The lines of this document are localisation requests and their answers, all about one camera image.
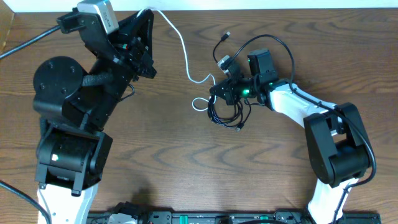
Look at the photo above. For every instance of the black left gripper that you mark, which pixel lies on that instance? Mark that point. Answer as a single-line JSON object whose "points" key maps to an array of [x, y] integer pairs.
{"points": [[137, 30]]}

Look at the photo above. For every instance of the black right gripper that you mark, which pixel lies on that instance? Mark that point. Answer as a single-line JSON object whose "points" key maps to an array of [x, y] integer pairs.
{"points": [[229, 94]]}

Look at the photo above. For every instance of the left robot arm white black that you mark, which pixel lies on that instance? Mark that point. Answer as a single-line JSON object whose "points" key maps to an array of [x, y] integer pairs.
{"points": [[74, 105]]}

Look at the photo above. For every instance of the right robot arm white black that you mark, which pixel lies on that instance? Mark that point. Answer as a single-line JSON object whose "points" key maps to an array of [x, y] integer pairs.
{"points": [[338, 146]]}

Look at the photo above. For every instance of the cardboard panel at left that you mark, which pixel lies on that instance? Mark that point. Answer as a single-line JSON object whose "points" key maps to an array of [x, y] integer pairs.
{"points": [[6, 20]]}

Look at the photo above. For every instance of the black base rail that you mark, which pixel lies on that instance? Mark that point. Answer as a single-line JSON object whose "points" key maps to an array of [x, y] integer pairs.
{"points": [[129, 213]]}

